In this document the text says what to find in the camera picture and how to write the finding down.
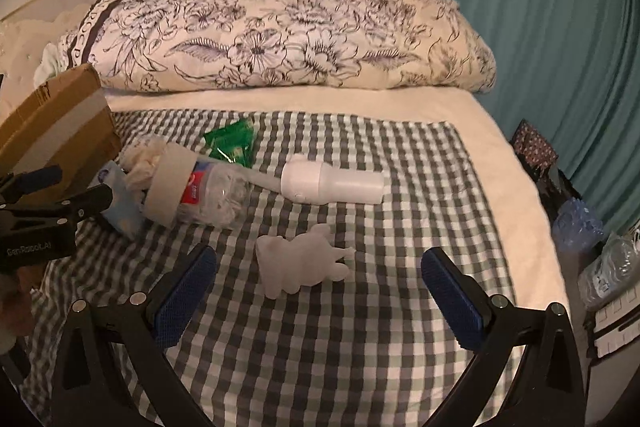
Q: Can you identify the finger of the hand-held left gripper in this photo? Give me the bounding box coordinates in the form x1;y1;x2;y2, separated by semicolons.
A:
50;184;115;228
0;166;63;208

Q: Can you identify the white rabbit-shaped figure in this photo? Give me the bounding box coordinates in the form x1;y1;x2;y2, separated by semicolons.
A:
255;223;357;299

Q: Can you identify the green foil packet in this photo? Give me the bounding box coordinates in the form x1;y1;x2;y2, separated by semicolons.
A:
203;118;257;168

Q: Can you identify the clear jar red-blue label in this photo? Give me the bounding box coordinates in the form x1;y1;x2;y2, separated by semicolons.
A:
175;154;256;228

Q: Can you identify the brown cardboard box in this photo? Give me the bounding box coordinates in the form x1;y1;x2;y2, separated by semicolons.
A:
0;63;122;208

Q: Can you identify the dark clothes pile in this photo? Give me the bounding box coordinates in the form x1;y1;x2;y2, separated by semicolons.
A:
537;167;583;219

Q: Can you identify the white tissue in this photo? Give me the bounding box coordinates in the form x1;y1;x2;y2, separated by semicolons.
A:
120;137;166;202

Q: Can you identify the beige tape roll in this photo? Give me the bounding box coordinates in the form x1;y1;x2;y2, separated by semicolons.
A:
144;142;198;225

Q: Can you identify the floral duvet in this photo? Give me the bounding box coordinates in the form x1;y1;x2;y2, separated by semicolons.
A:
92;0;497;95

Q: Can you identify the clear plastic bag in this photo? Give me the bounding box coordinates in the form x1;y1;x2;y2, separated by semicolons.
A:
579;232;640;309

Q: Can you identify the green-white checkered cloth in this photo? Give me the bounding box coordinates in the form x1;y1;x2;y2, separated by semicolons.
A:
30;109;526;427

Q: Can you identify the patterned gift bag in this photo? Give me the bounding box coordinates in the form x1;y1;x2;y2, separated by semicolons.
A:
510;119;559;180

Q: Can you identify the person's left hand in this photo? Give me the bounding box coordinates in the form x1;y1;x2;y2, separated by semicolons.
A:
0;267;36;355

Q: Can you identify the blue-white tissue packet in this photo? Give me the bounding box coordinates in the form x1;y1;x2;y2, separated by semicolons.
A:
92;161;146;240

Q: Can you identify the white plastic tube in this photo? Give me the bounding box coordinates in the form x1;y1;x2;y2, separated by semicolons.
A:
245;169;286;196

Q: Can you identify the white box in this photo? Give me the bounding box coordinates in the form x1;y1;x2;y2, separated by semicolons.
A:
592;292;640;358

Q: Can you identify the blue plastic bag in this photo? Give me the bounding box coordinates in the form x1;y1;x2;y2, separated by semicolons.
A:
552;199;606;254

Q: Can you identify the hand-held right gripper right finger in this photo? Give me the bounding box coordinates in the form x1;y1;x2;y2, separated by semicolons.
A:
421;248;587;427

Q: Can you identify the white plastic bottle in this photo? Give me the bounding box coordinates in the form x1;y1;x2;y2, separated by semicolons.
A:
280;153;385;206

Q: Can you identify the pale green cloth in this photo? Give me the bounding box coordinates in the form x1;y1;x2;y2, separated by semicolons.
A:
39;42;67;78

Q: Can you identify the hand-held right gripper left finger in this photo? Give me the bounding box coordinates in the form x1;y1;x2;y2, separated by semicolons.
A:
50;243;219;427

